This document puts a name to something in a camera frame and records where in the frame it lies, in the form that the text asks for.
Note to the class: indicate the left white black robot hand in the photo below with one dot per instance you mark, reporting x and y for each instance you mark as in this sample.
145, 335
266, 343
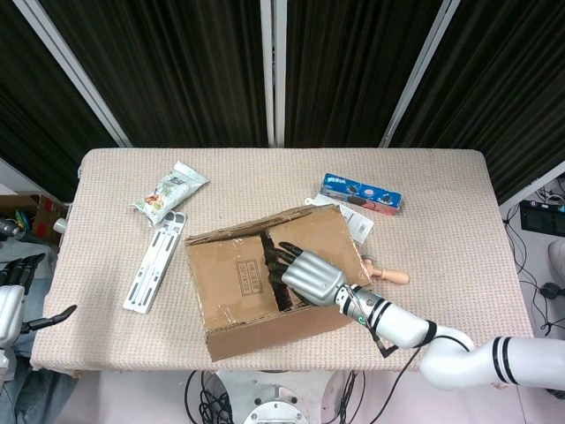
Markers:
11, 309

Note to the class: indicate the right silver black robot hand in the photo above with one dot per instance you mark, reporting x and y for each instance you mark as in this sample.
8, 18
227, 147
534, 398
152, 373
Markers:
315, 278

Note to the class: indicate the brown cardboard shipping box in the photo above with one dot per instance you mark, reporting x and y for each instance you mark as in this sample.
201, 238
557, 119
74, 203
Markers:
247, 274

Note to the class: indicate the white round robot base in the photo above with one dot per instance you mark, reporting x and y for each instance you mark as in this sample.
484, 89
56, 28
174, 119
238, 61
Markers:
276, 397

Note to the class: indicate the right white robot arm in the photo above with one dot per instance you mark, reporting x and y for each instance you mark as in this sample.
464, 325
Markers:
441, 358

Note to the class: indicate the blue cookie box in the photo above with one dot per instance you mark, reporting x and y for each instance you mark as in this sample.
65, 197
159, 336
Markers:
362, 194

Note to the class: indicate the brown cardboard floor box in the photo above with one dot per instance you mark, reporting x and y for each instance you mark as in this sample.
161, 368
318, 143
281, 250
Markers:
42, 216

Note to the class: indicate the white blister card package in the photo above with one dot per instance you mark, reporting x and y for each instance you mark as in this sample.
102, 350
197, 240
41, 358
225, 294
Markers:
359, 227

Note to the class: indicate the white paper cup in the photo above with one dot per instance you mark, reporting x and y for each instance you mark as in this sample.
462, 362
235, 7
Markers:
60, 225

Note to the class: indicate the beige woven tablecloth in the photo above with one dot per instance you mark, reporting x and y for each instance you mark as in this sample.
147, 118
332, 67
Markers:
110, 265

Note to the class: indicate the white folding laptop stand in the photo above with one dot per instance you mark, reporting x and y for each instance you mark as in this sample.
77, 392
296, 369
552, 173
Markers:
154, 260

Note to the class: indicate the green white snack bag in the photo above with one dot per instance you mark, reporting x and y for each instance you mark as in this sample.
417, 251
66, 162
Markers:
170, 192

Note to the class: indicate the black electronic device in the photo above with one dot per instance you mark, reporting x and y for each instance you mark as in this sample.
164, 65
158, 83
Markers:
540, 216

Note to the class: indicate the white partition frame post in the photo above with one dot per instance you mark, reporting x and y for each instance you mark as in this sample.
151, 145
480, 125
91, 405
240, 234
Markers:
70, 66
273, 70
419, 70

